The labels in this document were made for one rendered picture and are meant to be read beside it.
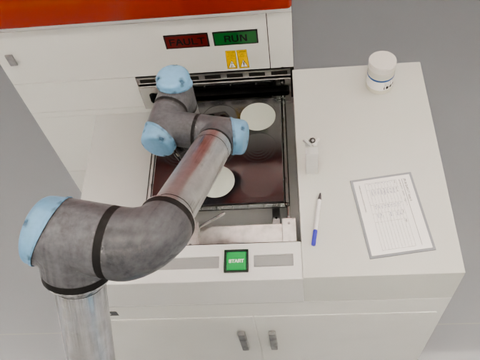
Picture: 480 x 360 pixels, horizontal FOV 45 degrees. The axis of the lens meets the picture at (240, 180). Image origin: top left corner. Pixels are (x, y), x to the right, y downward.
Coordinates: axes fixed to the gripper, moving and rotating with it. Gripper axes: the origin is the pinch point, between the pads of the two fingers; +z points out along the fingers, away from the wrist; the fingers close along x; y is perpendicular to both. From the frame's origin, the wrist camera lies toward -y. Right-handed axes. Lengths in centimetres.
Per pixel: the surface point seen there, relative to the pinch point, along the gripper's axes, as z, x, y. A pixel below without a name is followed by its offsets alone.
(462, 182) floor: 92, 19, -104
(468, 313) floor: 91, 60, -63
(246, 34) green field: -19.4, -13.5, -25.9
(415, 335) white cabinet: 37, 62, -23
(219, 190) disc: 1.5, 8.9, 1.6
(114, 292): 0.1, 17.2, 37.4
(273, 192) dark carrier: 1.5, 18.4, -8.9
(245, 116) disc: 1.5, -6.7, -18.1
